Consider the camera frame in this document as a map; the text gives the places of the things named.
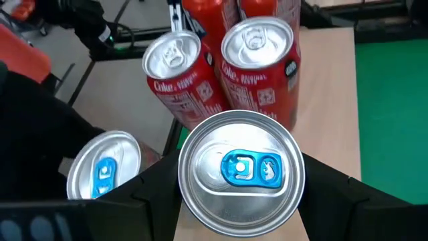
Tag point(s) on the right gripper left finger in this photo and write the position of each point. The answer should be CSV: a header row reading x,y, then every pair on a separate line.
x,y
133,217

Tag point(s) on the red cola can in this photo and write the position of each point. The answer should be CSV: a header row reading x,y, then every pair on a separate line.
x,y
261,90
264,6
187,90
214,16

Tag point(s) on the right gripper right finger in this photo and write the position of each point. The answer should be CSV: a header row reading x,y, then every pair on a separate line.
x,y
351,217

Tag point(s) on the green table mat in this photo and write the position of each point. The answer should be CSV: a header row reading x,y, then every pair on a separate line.
x,y
391,117

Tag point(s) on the orange chair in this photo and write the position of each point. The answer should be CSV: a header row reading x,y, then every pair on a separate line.
x,y
23,57

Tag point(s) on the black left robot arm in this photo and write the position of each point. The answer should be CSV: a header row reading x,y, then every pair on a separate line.
x,y
87,23

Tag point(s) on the green can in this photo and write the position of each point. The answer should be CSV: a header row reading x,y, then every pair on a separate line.
x,y
240,207

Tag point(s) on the silver can with blue tab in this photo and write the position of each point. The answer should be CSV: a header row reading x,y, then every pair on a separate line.
x,y
100,150

